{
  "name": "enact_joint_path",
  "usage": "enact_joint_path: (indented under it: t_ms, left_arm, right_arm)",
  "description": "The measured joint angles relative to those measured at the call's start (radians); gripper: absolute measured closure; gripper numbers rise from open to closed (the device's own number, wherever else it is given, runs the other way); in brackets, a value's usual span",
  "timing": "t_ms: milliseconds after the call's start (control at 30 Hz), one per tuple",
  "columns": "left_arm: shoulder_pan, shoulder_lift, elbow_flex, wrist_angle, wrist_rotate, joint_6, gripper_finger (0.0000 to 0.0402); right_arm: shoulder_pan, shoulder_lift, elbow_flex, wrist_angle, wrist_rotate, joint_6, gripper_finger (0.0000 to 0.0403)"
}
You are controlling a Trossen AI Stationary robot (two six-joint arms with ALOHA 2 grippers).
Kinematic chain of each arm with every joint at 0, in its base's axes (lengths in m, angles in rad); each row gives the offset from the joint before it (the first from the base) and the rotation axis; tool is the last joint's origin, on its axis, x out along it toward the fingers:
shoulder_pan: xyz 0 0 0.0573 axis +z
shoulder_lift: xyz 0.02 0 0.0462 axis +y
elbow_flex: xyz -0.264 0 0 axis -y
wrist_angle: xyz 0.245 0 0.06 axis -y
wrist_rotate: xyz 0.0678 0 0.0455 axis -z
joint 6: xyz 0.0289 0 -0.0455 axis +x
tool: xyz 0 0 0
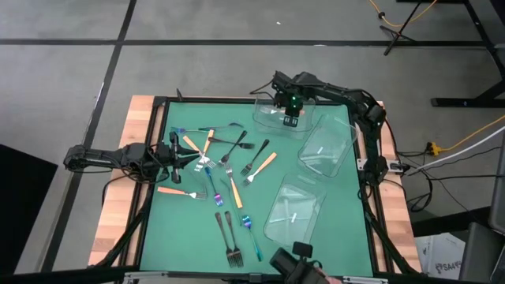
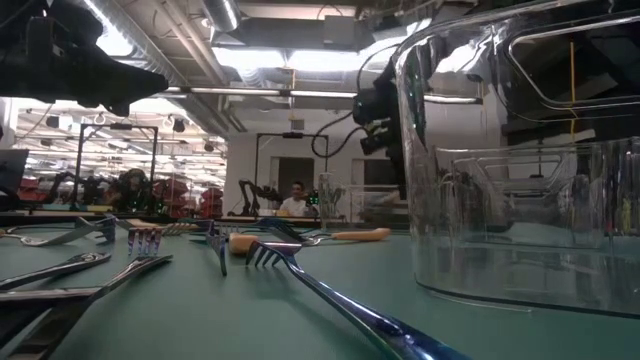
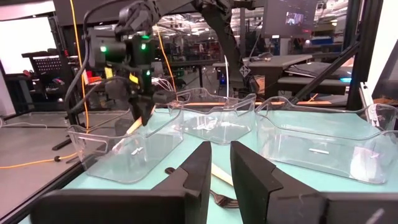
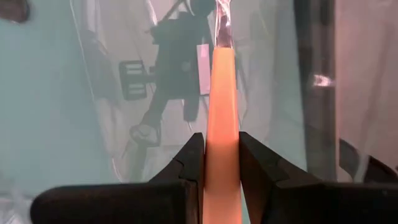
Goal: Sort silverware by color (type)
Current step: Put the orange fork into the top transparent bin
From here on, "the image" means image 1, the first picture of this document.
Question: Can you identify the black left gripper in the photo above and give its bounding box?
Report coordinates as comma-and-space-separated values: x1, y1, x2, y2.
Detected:
155, 132, 201, 185

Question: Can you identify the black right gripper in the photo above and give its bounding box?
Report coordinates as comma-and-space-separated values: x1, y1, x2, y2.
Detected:
275, 89, 305, 128

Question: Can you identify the wooden handled silver fork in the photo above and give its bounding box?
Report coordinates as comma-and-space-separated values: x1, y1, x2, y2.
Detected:
156, 185, 208, 200
241, 151, 279, 187
193, 129, 216, 173
181, 135, 217, 170
223, 162, 245, 210

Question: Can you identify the large dark steel fork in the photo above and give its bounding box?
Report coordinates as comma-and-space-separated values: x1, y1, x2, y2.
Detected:
223, 210, 245, 269
214, 211, 238, 269

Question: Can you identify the clear plastic container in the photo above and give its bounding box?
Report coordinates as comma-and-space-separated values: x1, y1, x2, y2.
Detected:
252, 94, 316, 140
263, 173, 328, 253
297, 113, 359, 179

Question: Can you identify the green table mat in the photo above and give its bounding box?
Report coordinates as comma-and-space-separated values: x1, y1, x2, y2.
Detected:
138, 100, 375, 277

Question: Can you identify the black tripod stand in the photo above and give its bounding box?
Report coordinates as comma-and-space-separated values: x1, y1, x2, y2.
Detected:
378, 0, 425, 57

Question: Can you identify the black handheld device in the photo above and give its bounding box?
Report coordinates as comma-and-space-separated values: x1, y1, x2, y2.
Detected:
269, 241, 331, 284

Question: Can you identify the person's hand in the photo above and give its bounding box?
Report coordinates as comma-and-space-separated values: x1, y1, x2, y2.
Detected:
313, 267, 345, 284

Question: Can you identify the black gantry crossbar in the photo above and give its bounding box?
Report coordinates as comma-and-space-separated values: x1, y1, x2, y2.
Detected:
0, 264, 435, 284

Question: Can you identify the black floor mat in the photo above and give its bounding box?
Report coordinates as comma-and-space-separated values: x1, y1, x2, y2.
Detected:
0, 144, 59, 277

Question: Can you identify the white cardboard box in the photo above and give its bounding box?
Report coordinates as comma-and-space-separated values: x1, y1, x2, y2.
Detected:
413, 231, 467, 282

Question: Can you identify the grey cabinet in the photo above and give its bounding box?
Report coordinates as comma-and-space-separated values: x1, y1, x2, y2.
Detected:
488, 129, 505, 237

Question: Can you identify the black aluminium table frame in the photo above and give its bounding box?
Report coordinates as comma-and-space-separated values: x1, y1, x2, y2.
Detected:
89, 88, 422, 277

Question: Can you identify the silver metal bracket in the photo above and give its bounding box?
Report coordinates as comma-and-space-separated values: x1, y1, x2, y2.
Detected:
122, 270, 169, 284
342, 275, 390, 284

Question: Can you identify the yellow floor cable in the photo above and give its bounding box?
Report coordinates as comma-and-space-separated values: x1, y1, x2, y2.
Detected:
367, 0, 440, 28

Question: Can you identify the yellow extension cord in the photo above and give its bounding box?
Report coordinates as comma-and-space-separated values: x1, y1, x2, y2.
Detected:
425, 114, 505, 157

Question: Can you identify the black desk frame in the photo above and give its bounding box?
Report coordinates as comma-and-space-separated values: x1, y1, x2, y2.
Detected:
396, 0, 505, 110

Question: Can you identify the white floor cable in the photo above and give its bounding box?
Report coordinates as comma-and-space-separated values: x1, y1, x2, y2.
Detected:
406, 125, 505, 175

